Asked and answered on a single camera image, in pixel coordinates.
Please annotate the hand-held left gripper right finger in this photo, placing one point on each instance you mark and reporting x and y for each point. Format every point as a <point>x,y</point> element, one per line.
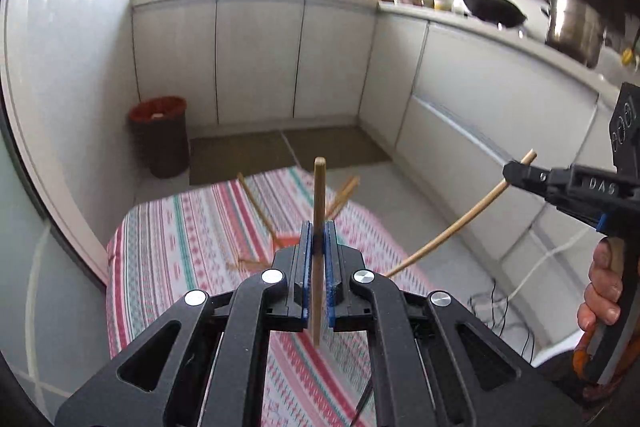
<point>330,267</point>

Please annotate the tan bamboo chopstick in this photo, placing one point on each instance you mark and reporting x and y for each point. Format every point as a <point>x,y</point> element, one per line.
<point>450,232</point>
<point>255,202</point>
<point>345,196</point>
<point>320,187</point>
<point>336,199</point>

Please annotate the dark trash bin red rim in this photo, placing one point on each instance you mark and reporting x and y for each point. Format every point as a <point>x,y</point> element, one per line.
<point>165,142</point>

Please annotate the person's right hand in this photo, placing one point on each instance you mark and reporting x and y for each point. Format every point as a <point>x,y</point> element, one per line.
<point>602,287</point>

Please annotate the small yellow item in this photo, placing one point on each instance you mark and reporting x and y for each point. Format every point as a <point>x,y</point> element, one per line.
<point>629,56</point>

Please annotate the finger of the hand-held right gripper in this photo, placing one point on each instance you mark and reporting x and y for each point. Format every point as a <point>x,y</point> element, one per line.
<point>525,177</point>

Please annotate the white base cabinet with doors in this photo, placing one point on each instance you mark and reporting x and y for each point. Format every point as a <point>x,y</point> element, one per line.
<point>250,57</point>

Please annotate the patterned tablecloth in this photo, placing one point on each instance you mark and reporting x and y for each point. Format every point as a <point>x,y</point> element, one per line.
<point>175,232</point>

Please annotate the steel stock pot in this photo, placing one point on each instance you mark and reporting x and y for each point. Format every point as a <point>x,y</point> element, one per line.
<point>575,32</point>

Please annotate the brown floor mat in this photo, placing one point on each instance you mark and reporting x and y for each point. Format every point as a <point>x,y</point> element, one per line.
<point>335,144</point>
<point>235,157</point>

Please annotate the white drawer cabinet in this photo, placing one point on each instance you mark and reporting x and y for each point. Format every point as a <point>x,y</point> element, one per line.
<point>475,107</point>

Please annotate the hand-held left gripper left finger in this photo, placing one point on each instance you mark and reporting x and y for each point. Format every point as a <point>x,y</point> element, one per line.
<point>306,267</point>

